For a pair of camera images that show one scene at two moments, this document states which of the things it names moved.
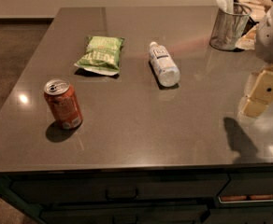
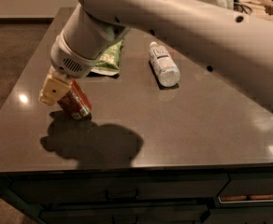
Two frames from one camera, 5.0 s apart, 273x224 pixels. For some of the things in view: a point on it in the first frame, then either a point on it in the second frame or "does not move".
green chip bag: x=102 y=55 does not move
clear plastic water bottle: x=165 y=68 does not move
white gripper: x=272 y=36 → x=68 y=62
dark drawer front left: x=136 y=188 does not move
